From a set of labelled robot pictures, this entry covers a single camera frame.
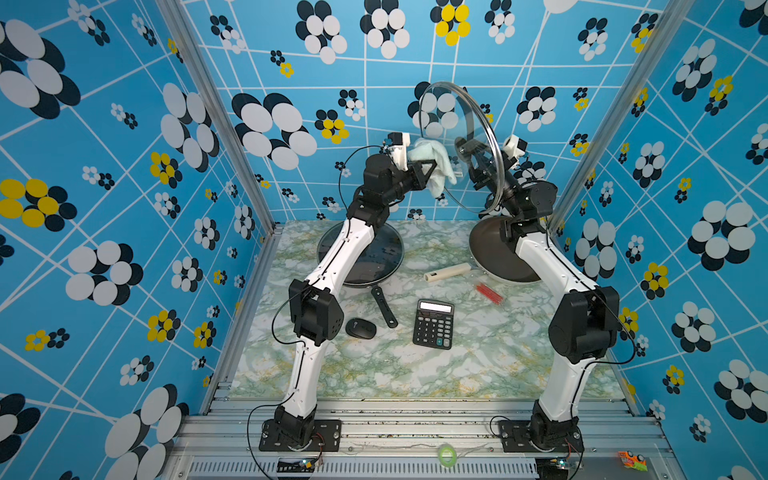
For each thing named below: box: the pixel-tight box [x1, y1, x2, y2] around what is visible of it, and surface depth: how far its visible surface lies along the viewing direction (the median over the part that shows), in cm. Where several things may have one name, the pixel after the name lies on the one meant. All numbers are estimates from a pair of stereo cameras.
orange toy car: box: [617, 450, 648, 471], surface depth 70 cm
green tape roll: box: [437, 443, 457, 468], surface depth 72 cm
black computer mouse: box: [345, 318, 377, 340], surface depth 93 cm
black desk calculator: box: [412, 299, 455, 350], surface depth 93 cm
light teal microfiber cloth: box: [408, 138, 457, 198], surface depth 74 cm
